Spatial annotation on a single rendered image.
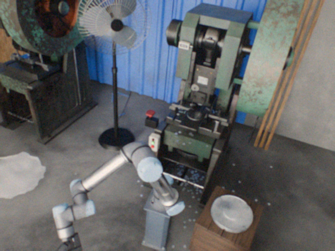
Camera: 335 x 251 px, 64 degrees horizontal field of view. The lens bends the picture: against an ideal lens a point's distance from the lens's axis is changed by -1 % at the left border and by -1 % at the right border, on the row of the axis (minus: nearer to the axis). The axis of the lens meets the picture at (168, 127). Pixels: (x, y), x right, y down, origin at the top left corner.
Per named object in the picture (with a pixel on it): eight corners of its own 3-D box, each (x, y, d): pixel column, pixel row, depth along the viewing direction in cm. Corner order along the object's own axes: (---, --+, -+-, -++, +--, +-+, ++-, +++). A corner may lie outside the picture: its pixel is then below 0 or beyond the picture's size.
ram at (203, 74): (207, 106, 203) (214, 69, 185) (187, 100, 206) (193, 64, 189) (212, 96, 216) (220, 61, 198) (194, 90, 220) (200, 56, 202)
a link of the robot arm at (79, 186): (137, 128, 144) (63, 183, 144) (145, 141, 136) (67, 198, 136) (148, 140, 152) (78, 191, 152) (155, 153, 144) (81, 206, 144)
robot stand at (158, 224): (164, 252, 202) (170, 216, 175) (141, 244, 206) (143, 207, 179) (171, 231, 217) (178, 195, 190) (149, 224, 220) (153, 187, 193)
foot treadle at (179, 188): (177, 201, 227) (178, 197, 224) (166, 196, 230) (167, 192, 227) (198, 157, 272) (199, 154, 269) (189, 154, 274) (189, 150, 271)
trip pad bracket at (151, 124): (154, 140, 223) (156, 121, 212) (144, 137, 226) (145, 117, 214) (157, 136, 228) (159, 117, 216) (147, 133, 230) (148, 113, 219)
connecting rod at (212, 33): (211, 79, 192) (221, 30, 172) (194, 74, 195) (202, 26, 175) (218, 68, 208) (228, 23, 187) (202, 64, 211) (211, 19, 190)
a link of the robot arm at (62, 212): (69, 202, 130) (50, 208, 127) (75, 225, 129) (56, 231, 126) (69, 200, 137) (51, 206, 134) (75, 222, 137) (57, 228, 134)
